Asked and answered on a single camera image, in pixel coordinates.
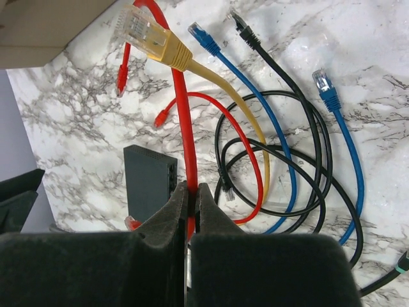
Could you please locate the dark grey network switch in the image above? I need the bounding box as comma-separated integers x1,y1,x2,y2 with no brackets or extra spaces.
123,145,178,223

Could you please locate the yellow ethernet cable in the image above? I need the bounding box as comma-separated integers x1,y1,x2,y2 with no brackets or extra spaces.
114,3,272,205

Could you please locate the tan plastic toolbox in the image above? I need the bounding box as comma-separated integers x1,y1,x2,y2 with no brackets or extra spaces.
1,1,114,69

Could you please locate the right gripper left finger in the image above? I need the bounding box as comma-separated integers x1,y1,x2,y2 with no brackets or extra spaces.
1,183,189,306

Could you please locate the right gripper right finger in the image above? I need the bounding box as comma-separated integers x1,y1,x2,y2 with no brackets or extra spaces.
188,184,361,306

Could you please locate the long red ethernet cable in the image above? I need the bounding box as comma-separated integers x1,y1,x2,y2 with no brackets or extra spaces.
114,0,197,246

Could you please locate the short red ethernet cable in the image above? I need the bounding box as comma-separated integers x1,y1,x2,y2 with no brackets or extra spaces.
124,91,265,231

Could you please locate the blue ethernet cable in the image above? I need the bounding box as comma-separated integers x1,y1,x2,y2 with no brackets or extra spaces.
187,22,300,236
311,68,366,246

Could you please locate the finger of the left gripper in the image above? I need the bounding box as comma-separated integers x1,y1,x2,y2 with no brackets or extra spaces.
1,169,45,233

